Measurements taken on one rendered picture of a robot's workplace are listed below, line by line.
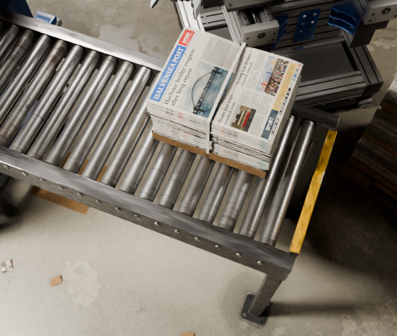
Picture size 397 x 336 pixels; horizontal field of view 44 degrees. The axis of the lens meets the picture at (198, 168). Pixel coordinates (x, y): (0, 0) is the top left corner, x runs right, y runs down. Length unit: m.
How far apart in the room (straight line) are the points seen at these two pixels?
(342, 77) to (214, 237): 1.30
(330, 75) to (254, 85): 1.14
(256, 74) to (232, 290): 1.10
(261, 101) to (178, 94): 0.23
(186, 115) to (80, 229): 1.15
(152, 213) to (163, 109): 0.32
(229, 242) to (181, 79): 0.49
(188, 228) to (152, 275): 0.82
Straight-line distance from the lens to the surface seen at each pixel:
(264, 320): 2.23
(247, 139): 1.35
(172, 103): 1.39
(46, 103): 1.74
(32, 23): 1.96
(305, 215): 1.49
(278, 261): 1.46
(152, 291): 2.25
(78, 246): 2.35
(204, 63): 1.46
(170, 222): 1.48
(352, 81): 2.52
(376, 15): 2.10
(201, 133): 1.43
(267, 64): 1.47
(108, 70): 1.77
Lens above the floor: 2.19
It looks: 64 degrees down
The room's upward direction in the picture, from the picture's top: straight up
